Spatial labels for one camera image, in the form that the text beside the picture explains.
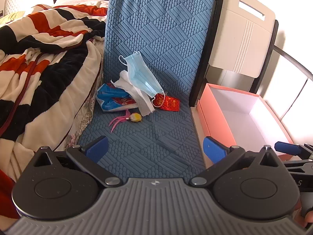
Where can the yellow pillow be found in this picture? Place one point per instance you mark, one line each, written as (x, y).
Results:
(9, 17)

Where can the pink cardboard box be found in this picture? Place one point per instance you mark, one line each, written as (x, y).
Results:
(244, 117)

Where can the red foil packet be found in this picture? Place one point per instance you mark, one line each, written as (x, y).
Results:
(171, 103)

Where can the white wet wipe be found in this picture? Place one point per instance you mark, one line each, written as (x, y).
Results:
(144, 102)

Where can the pink tassel toy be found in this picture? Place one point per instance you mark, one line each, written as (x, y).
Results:
(134, 118)

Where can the blue textured mat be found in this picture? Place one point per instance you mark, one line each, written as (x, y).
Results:
(159, 41)

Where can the black curved metal rail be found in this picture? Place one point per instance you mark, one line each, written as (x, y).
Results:
(296, 58)

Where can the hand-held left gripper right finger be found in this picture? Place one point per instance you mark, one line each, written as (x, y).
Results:
(214, 149)

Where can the person's right hand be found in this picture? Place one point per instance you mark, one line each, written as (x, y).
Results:
(308, 219)

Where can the blue face mask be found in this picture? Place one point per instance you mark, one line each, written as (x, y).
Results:
(141, 78)

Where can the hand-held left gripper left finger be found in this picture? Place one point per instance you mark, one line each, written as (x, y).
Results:
(99, 147)

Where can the red black cream striped blanket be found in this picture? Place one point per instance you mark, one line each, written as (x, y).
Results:
(49, 53)

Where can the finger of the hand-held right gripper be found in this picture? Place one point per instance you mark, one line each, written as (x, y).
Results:
(286, 148)

